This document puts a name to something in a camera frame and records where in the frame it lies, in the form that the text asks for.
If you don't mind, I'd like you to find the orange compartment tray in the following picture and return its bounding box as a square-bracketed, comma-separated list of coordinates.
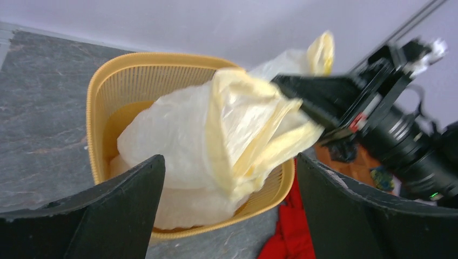
[314, 144, 380, 188]

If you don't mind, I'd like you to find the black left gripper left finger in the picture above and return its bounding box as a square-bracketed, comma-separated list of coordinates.
[1, 155, 166, 258]

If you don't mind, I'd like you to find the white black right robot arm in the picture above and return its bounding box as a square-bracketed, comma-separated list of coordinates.
[273, 39, 457, 258]

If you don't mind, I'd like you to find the black rolled sock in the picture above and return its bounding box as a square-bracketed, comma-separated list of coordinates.
[327, 140, 358, 163]

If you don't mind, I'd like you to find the yellow plastic trash bin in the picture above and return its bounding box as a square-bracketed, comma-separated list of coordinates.
[86, 52, 295, 244]

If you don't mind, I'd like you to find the blue yellow rolled sock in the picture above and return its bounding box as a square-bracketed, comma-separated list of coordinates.
[369, 166, 395, 192]

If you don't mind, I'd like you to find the red cloth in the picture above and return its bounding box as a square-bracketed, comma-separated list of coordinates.
[258, 176, 316, 259]

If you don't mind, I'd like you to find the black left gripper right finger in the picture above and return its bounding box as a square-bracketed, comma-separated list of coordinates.
[297, 154, 457, 259]

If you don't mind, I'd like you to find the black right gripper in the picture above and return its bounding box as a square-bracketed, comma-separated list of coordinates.
[271, 44, 415, 143]

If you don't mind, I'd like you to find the translucent white trash bag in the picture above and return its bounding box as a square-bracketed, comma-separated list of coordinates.
[110, 31, 334, 230]

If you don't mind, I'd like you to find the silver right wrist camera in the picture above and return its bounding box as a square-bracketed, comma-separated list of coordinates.
[402, 38, 448, 78]

